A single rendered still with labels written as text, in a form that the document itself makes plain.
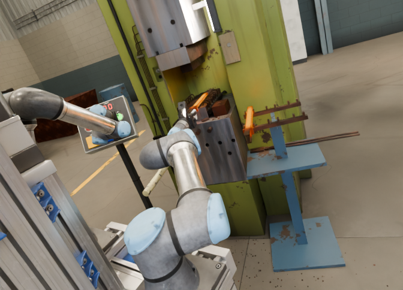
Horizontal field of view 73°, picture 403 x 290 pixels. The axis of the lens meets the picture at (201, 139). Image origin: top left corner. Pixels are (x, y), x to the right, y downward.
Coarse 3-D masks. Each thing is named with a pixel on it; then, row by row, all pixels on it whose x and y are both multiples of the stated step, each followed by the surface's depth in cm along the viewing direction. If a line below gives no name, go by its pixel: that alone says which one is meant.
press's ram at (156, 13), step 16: (128, 0) 152; (144, 0) 150; (160, 0) 148; (176, 0) 146; (192, 0) 165; (144, 16) 154; (160, 16) 151; (176, 16) 149; (192, 16) 160; (144, 32) 158; (160, 32) 155; (176, 32) 153; (192, 32) 155; (208, 32) 184; (160, 48) 159; (176, 48) 157
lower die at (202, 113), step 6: (210, 90) 201; (198, 96) 201; (210, 96) 188; (192, 102) 190; (210, 102) 180; (198, 108) 170; (204, 108) 169; (198, 114) 172; (204, 114) 171; (210, 114) 175
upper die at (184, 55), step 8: (200, 40) 182; (184, 48) 156; (192, 48) 165; (200, 48) 180; (160, 56) 162; (168, 56) 160; (176, 56) 159; (184, 56) 158; (192, 56) 162; (160, 64) 164; (168, 64) 163; (176, 64) 161; (184, 64) 160
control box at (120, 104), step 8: (120, 96) 177; (104, 104) 177; (112, 104) 176; (120, 104) 176; (128, 104) 184; (120, 112) 175; (128, 112) 175; (120, 120) 174; (128, 120) 174; (80, 128) 174; (136, 128) 180; (80, 136) 174; (88, 136) 174; (128, 136) 173; (136, 136) 176; (112, 144) 175; (88, 152) 172; (96, 152) 179
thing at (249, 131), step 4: (248, 108) 159; (252, 108) 161; (248, 112) 154; (252, 112) 157; (248, 116) 148; (252, 116) 152; (248, 120) 142; (248, 124) 137; (248, 128) 130; (252, 128) 131; (244, 132) 127; (248, 132) 125; (252, 132) 131; (244, 136) 124; (248, 136) 124; (248, 140) 124
